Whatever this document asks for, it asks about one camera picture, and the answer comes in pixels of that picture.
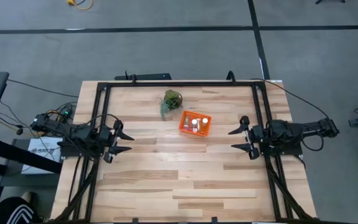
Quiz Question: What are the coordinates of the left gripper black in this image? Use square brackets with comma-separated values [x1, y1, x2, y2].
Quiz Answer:
[99, 119, 135, 164]

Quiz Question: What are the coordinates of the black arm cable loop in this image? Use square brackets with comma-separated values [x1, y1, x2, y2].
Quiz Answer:
[301, 129, 325, 152]

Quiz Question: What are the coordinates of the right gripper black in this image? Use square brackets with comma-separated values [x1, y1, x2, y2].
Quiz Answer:
[227, 115, 265, 161]

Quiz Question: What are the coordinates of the long black floor cable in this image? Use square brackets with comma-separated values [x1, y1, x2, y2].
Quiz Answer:
[249, 77, 331, 119]

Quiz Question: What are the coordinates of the orange plastic basket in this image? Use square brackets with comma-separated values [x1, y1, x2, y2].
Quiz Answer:
[178, 110, 213, 138]

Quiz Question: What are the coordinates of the potted green plant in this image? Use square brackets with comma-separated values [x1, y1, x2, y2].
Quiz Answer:
[159, 89, 184, 121]

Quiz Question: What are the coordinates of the yellow extension cable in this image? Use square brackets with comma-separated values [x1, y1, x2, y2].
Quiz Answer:
[66, 0, 94, 11]

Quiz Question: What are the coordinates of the black aluminium rig frame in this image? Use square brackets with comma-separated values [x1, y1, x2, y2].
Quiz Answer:
[52, 80, 318, 224]

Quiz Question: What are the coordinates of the person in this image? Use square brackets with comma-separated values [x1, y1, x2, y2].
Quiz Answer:
[0, 191, 42, 224]

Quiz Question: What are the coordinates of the white cardboard box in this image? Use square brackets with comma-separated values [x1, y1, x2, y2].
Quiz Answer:
[21, 136, 64, 175]

